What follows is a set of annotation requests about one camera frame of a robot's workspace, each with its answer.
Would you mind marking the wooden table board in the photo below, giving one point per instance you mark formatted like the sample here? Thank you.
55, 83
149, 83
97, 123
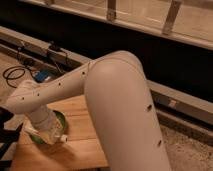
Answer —
81, 151

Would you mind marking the green ceramic bowl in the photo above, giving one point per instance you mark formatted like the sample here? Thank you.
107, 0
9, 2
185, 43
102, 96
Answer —
58, 120

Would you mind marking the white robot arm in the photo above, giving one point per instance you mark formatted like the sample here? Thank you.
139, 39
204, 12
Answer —
119, 101

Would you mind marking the white plastic bottle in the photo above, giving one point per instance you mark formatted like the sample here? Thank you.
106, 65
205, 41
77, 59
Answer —
55, 134

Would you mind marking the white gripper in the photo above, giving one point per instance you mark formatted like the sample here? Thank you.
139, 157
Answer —
43, 119

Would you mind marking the black clamp on rail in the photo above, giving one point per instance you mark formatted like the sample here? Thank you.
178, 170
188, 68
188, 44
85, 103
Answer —
56, 48

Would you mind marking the blue device on floor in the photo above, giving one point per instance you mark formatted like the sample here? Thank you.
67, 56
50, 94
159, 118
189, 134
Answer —
42, 76

